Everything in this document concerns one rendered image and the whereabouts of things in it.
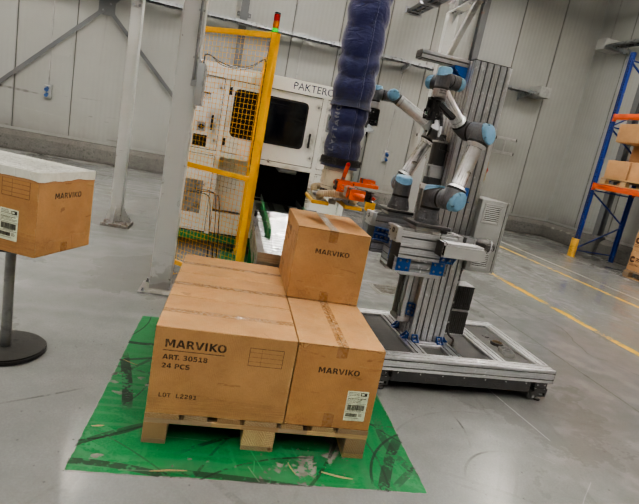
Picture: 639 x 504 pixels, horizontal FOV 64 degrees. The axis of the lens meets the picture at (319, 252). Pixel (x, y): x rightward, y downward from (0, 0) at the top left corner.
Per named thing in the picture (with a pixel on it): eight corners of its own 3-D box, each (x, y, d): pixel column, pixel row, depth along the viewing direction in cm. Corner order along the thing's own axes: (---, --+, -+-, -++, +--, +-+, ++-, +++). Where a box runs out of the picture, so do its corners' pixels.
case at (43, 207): (-75, 230, 246) (-73, 147, 238) (-7, 221, 285) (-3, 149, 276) (33, 258, 236) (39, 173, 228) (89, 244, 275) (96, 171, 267)
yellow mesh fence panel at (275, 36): (159, 271, 456) (190, 23, 411) (167, 270, 464) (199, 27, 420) (235, 301, 417) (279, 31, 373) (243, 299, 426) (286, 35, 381)
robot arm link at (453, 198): (441, 210, 304) (479, 127, 304) (462, 216, 293) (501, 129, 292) (430, 203, 296) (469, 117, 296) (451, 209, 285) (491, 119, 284)
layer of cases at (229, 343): (178, 312, 332) (186, 253, 324) (326, 330, 351) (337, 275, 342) (145, 412, 217) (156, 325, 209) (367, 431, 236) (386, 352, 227)
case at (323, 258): (279, 267, 335) (289, 207, 326) (337, 275, 342) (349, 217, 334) (286, 296, 277) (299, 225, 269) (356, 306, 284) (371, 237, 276)
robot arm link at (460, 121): (464, 129, 312) (431, 68, 281) (479, 131, 304) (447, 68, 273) (454, 143, 311) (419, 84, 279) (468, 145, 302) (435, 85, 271)
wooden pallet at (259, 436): (174, 333, 335) (177, 312, 332) (322, 350, 354) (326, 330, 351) (140, 442, 220) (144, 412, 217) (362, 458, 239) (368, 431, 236)
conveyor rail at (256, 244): (247, 218, 566) (250, 202, 562) (252, 219, 567) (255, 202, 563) (252, 279, 344) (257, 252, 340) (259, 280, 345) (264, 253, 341)
